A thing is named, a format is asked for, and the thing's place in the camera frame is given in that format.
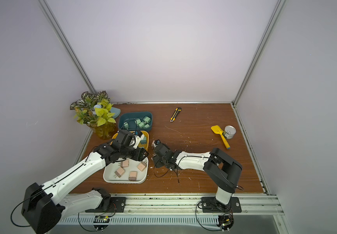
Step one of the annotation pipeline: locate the silver tin can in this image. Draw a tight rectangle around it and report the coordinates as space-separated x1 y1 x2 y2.
223 125 237 139

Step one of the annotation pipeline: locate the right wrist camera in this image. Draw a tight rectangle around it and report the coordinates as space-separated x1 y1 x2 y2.
151 140 161 148

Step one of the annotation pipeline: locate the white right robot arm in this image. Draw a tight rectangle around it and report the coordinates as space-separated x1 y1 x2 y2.
152 140 243 205

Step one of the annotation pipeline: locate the yellow toy shovel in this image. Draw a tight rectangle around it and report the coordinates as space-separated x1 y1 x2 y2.
211 125 230 149

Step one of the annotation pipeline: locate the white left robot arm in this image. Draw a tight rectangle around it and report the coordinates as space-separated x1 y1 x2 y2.
20 130 148 234

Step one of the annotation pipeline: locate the yellow black utility knife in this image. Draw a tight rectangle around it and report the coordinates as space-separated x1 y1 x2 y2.
170 107 182 122

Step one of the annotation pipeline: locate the yellow storage bin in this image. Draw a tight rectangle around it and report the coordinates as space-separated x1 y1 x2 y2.
110 130 149 150

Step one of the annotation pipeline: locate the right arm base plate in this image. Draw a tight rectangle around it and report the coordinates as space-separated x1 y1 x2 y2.
200 197 242 213

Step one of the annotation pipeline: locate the white storage bin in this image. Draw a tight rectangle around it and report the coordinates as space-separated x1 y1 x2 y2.
103 158 148 184

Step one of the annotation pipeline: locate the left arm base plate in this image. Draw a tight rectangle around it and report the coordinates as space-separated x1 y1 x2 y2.
85 197 126 213

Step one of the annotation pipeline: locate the light blue dish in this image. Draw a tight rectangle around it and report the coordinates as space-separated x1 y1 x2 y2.
110 107 121 119

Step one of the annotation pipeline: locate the potted green plant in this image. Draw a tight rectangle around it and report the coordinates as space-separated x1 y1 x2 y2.
70 91 116 139

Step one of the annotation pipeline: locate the teal storage bin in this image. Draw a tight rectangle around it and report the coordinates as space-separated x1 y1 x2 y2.
118 112 153 132

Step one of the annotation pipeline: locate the pink plug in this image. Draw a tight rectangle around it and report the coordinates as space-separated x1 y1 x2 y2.
128 171 138 181
121 159 129 168
137 161 147 172
114 167 125 178

